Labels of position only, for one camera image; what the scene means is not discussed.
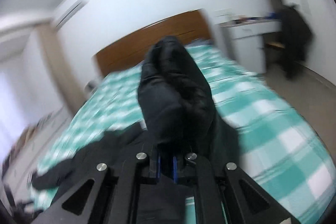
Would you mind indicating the dark coat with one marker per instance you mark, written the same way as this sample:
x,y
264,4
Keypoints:
x,y
295,35

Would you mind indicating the white desk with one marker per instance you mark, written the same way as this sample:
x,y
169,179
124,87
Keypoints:
x,y
246,37

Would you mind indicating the cluster of small bottles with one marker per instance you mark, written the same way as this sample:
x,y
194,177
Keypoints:
x,y
241,20

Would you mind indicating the black puffer jacket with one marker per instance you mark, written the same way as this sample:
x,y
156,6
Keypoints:
x,y
173,87

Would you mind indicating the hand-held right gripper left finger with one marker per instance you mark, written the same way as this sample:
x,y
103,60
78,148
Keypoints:
x,y
158,167

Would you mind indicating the green white plaid bed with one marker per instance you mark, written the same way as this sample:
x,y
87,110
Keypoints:
x,y
262,121

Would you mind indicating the blue object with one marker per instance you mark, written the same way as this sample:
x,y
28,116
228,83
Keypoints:
x,y
271,15

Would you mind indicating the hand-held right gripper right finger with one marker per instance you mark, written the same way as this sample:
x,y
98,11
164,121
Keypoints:
x,y
175,169

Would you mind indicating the beige curtain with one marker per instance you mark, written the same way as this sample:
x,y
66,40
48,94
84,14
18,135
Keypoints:
x,y
52,61

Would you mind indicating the white air conditioner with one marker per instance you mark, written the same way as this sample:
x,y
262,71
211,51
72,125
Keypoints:
x,y
71,12

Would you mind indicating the wooden headboard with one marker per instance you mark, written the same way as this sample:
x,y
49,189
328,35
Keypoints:
x,y
147,43

